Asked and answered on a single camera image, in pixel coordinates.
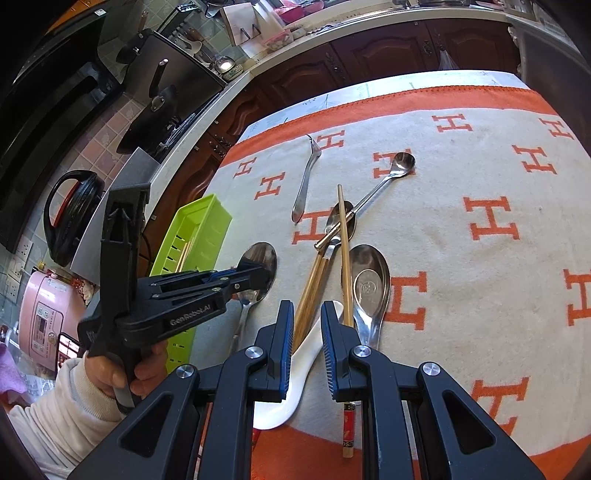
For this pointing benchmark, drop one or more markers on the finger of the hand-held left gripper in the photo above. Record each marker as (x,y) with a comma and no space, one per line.
(217,278)
(240,293)

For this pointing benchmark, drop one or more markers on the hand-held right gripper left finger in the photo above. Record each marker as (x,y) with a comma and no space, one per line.
(286,350)

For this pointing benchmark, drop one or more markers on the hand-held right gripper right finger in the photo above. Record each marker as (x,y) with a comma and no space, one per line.
(330,355)

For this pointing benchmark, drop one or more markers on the white ceramic spoon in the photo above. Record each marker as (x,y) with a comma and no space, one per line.
(300,360)

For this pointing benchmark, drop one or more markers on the large round steel spoon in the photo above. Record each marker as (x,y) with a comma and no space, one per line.
(263,263)

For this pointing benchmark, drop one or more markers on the plain wooden chopstick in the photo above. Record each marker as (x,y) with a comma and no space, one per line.
(183,256)

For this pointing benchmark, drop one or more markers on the green plastic utensil tray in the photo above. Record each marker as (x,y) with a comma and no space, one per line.
(205,221)

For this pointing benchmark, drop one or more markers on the steel soup spoon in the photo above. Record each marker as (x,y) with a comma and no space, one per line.
(369,286)

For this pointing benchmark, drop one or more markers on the wooden chopsticks pair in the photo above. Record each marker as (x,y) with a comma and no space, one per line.
(333,226)

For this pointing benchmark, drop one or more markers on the small metal fork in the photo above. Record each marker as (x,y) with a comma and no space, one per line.
(302,189)

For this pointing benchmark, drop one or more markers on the person's left forearm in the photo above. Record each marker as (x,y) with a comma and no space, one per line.
(55,415)

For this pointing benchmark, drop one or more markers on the person's left hand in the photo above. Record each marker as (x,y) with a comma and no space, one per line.
(147,369)

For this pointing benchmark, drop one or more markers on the pink rice cooker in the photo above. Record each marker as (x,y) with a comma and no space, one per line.
(41,318)

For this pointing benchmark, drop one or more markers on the smartphone with lit screen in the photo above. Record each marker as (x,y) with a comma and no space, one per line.
(68,346)

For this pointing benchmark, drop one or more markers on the black wok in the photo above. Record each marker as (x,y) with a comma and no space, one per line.
(143,134)

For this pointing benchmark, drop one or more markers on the gas stove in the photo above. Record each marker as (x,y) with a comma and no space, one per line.
(178,131)

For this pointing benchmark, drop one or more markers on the purple cloth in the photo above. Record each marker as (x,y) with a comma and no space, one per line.
(9,369)

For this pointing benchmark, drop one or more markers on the black frying pan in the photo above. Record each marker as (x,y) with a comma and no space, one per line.
(159,92)

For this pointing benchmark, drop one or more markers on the black range hood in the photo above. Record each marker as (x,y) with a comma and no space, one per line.
(46,106)

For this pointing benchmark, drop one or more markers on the stainless steel splash panel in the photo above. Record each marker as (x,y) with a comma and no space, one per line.
(189,78)

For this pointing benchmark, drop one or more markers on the orange and cream printed blanket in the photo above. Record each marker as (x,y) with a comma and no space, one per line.
(438,184)

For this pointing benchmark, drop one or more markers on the small patterned teapot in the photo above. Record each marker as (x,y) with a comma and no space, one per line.
(229,64)

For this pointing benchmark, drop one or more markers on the white spatula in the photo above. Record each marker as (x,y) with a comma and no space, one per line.
(191,44)

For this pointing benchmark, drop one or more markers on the white kitchen countertop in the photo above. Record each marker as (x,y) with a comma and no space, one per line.
(295,46)

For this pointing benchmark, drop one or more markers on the pink food container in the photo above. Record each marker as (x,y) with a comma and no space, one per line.
(277,39)

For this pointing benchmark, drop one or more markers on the wooden cutting board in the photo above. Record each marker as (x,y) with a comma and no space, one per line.
(238,25)

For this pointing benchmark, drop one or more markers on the dark wooden kitchen cabinets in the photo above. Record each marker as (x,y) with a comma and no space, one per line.
(378,50)

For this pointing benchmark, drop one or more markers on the pink bowl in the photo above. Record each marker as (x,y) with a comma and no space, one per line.
(295,5)

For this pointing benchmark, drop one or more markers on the hanging clear plastic bag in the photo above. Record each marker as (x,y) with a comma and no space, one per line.
(445,60)

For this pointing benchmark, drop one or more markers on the stainless steel floor cabinet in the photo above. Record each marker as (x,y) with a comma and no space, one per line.
(549,41)

